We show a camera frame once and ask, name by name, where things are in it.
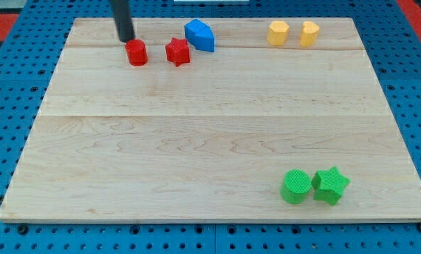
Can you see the red star block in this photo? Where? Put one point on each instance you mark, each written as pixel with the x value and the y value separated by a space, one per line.
pixel 178 51

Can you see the yellow heart block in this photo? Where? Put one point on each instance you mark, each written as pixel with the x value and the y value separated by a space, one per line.
pixel 309 33

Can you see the green cylinder block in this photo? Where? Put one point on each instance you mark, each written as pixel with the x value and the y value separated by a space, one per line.
pixel 295 187

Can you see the green star block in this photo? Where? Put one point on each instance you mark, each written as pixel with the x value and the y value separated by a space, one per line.
pixel 329 185

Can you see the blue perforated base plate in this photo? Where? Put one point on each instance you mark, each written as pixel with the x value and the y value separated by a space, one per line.
pixel 27 60

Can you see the blue cube block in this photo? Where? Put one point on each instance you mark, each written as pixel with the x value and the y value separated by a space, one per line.
pixel 191 30

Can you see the red cylinder block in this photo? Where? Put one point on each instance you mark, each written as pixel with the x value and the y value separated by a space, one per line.
pixel 136 52

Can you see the yellow hexagon block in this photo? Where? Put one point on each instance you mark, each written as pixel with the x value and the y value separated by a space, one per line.
pixel 278 32

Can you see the light wooden board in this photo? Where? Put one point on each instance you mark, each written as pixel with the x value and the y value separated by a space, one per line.
pixel 211 140

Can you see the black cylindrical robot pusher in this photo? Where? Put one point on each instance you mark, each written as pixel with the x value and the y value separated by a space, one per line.
pixel 122 18

